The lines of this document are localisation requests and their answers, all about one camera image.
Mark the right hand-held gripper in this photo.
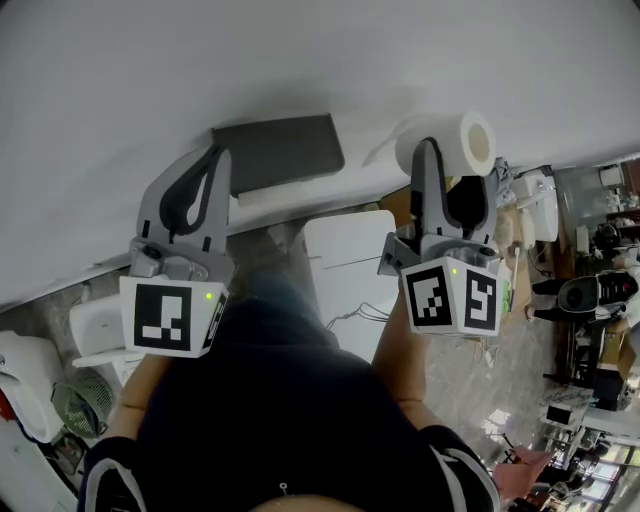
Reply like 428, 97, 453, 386
378, 138, 501, 337

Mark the person's dark shirt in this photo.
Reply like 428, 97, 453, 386
82, 299, 501, 512

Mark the white cable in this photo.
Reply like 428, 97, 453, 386
469, 334, 501, 366

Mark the white-handled brush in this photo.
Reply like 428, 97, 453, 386
504, 239, 524, 301

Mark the brown furry ball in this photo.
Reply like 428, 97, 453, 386
494, 212, 524, 249

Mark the person's left forearm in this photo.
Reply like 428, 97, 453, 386
107, 354, 174, 441

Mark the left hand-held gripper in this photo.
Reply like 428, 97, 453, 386
118, 144, 234, 360

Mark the grey cloth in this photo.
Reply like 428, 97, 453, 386
492, 157, 516, 196

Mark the green mesh basket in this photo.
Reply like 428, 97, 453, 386
51, 382, 115, 439

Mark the grey cable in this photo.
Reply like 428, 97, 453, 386
324, 302, 389, 331

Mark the person's leg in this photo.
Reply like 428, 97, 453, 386
249, 272, 321, 311

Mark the dark metal rack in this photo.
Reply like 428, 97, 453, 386
542, 319, 629, 401

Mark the brown cardboard box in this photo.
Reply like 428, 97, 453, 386
378, 183, 534, 314

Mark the person's right forearm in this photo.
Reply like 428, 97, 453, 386
372, 304, 441, 431

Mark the white toilet paper roll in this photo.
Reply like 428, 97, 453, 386
362, 110, 497, 179

